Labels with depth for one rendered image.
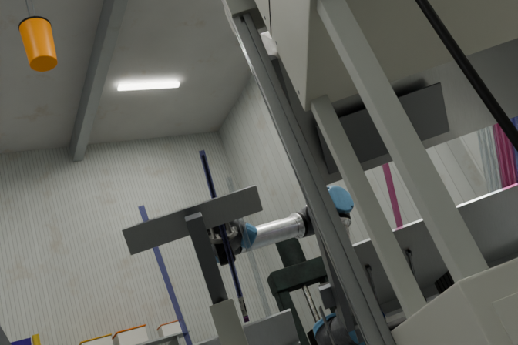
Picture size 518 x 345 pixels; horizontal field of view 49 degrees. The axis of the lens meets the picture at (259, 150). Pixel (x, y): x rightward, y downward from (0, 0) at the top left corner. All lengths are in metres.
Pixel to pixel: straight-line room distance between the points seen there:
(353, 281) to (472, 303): 0.44
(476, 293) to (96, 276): 10.88
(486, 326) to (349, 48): 0.34
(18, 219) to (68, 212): 0.90
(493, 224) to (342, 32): 0.97
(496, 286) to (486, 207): 0.95
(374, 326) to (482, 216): 0.64
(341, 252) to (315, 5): 0.45
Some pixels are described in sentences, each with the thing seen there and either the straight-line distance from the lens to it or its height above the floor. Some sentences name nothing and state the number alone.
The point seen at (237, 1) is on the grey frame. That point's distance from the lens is 1.24.
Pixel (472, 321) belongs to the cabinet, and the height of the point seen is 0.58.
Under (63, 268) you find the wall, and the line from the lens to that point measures 11.35.
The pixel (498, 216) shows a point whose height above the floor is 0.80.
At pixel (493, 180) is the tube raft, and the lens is 1.55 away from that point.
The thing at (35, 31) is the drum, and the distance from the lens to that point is 7.69.
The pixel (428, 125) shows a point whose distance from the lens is 1.35.
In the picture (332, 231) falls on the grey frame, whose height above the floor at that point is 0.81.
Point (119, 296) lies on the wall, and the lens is 11.31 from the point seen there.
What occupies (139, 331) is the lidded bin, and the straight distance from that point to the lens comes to 10.50.
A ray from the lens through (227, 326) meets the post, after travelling 1.39.
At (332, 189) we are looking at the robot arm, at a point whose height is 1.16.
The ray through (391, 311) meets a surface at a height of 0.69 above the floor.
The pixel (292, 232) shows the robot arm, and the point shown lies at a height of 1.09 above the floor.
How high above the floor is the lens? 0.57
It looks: 24 degrees up
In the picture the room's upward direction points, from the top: 22 degrees counter-clockwise
